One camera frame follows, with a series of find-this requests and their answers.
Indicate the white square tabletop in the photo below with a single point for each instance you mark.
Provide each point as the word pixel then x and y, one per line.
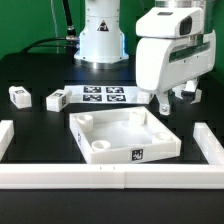
pixel 123 136

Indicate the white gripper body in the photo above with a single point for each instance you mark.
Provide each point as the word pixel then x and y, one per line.
pixel 162 64

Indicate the white fiducial marker sheet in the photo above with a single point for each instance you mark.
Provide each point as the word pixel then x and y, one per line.
pixel 103 94

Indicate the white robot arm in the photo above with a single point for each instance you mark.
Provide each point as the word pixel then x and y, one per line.
pixel 102 43

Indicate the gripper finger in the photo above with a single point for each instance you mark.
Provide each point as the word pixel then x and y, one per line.
pixel 164 105
pixel 191 93

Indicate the white U-shaped obstacle fence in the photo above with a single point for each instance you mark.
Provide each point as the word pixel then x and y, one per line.
pixel 66 176

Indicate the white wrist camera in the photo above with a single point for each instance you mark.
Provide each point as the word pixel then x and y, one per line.
pixel 170 22

